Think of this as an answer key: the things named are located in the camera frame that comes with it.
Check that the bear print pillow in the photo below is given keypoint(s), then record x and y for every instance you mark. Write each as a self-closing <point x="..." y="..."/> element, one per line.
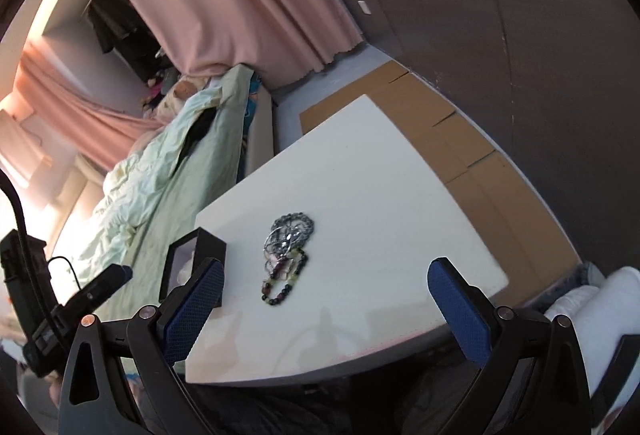
<point x="177" y="97"/>

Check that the flat brown cardboard sheet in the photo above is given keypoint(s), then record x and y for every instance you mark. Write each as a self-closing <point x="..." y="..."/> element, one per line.
<point x="480" y="165"/>

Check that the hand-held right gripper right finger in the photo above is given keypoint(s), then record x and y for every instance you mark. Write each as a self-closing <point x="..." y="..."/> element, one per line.
<point x="460" y="310"/>

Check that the white wall switch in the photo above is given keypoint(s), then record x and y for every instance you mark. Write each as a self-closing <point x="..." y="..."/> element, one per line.
<point x="365" y="8"/>

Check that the dark hanging clothes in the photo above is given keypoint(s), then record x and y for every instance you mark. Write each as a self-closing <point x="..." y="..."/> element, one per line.
<point x="117" y="27"/>

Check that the pile of stuffed toys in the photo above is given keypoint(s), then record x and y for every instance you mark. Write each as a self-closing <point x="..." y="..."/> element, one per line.
<point x="155" y="87"/>

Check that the bed with green sheet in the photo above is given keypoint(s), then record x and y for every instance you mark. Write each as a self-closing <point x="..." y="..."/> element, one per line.
<point x="150" y="235"/>

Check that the dark cloth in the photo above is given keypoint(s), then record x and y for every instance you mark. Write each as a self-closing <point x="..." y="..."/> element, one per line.
<point x="325" y="405"/>

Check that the pale green quilt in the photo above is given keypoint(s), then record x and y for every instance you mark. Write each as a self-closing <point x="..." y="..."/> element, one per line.
<point x="150" y="175"/>

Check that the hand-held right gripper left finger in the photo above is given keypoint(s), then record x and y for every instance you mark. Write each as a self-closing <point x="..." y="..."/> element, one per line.
<point x="195" y="302"/>

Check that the black jewelry box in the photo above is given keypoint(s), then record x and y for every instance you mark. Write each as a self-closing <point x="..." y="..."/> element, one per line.
<point x="212" y="247"/>

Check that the white padded cloth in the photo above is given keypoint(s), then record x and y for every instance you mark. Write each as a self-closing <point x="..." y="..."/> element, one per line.
<point x="600" y="315"/>

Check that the black cloth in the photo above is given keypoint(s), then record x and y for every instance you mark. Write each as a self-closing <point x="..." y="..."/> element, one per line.
<point x="200" y="127"/>

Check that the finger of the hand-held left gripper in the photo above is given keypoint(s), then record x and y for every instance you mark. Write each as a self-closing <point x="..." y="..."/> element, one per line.
<point x="102" y="287"/>

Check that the draped pink curtain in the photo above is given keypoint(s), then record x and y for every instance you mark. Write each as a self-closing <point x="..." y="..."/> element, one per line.
<point x="80" y="110"/>

